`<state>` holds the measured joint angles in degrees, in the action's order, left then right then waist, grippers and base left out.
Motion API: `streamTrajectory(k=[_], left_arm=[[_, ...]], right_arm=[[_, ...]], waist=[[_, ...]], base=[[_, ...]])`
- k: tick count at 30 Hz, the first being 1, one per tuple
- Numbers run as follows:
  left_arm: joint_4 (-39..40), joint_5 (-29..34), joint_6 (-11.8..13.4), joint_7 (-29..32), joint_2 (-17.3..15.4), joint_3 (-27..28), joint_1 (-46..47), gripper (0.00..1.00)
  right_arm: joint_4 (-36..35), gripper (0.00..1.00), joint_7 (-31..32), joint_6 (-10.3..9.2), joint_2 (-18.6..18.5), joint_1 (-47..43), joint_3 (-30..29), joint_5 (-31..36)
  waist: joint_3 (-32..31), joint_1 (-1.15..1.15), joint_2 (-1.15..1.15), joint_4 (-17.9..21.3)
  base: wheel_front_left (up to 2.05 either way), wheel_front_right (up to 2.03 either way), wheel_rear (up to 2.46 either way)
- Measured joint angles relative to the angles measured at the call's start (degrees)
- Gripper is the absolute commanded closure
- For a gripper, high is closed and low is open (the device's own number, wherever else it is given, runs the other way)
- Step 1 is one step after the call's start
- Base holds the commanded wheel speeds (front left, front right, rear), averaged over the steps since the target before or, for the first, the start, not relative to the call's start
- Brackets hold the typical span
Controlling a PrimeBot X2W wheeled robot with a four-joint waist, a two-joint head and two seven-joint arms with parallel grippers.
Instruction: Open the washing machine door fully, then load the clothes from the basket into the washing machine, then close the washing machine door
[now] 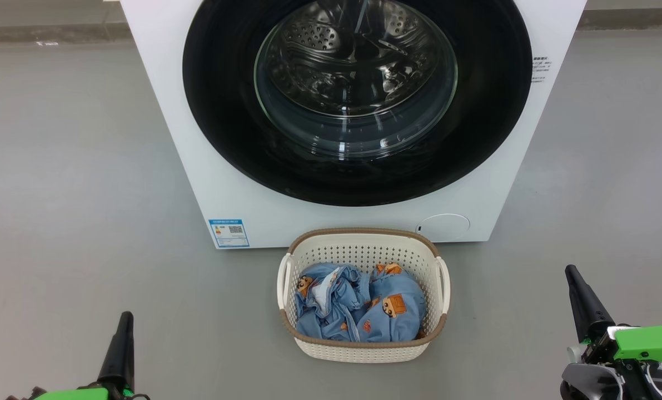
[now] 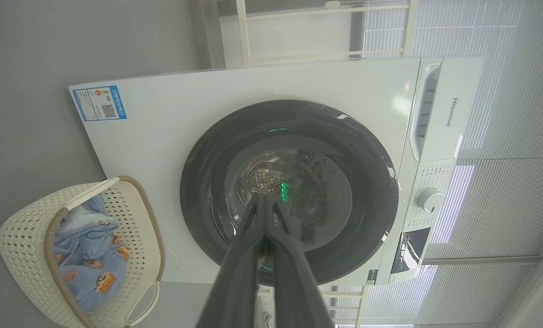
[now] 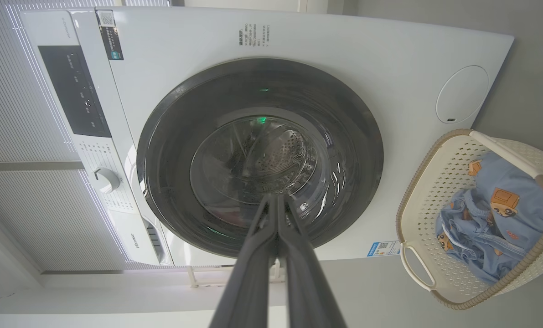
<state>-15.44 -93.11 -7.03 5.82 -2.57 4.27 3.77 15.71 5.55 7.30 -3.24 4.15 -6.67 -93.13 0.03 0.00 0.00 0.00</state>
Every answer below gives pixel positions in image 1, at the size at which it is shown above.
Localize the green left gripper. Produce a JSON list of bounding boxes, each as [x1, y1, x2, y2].
[[31, 311, 151, 400]]

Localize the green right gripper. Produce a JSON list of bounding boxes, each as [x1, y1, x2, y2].
[[560, 264, 662, 400]]

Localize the blue garment large orange print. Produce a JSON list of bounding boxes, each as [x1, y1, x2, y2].
[[342, 262, 427, 343]]

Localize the blue garment small orange prints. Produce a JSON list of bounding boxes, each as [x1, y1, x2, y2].
[[295, 262, 371, 341]]

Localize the black round glass washer door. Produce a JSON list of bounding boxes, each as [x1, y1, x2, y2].
[[182, 0, 533, 207]]

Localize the white front-load washing machine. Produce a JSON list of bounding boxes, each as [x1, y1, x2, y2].
[[120, 0, 587, 249]]

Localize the steel perforated washer drum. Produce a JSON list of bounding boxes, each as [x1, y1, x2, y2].
[[264, 0, 455, 120]]

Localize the blue energy label sticker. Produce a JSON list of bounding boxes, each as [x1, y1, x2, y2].
[[208, 219, 250, 248]]

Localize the round white filter cover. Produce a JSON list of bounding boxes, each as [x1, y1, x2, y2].
[[416, 213, 471, 242]]

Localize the cream perforated basket brown rim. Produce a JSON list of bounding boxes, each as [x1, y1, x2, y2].
[[277, 227, 451, 364]]

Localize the small printed text label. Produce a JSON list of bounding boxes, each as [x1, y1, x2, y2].
[[531, 56, 553, 84]]

